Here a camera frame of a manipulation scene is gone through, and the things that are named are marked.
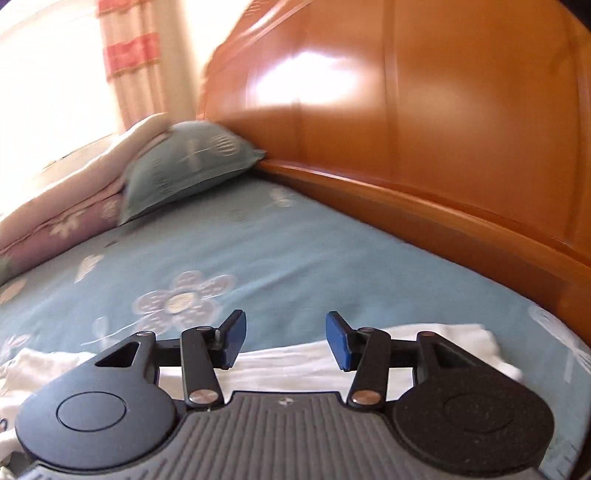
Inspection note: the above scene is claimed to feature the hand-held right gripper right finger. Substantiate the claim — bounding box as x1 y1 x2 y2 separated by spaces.
325 310 463 411

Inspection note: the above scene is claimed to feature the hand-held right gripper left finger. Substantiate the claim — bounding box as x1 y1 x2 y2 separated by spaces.
95 309 247 410

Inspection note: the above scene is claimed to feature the white bear print sweatshirt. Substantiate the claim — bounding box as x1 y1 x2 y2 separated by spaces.
0 323 527 467

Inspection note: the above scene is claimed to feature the bed with blue floral sheet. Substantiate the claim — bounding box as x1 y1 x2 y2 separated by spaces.
0 178 591 480

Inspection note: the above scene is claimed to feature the green floral pillow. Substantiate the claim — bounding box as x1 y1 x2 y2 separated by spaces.
117 121 267 227

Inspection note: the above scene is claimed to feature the folded pink floral quilt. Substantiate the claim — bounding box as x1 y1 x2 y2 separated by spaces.
0 113 171 287

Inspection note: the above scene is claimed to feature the wooden headboard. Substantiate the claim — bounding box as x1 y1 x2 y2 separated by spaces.
196 0 591 352

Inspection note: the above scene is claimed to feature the striped pink curtain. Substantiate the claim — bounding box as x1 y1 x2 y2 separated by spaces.
99 0 204 134

